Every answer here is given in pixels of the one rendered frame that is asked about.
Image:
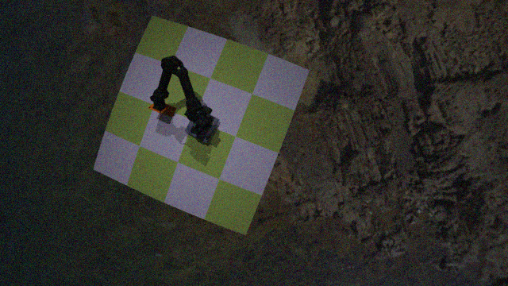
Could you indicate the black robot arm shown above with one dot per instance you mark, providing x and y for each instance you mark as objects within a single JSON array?
[{"x": 170, "y": 66}]

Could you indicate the dark grey switch panel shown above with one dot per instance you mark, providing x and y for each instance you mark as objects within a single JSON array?
[{"x": 205, "y": 134}]

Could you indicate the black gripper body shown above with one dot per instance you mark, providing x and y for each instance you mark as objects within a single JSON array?
[{"x": 195, "y": 129}]

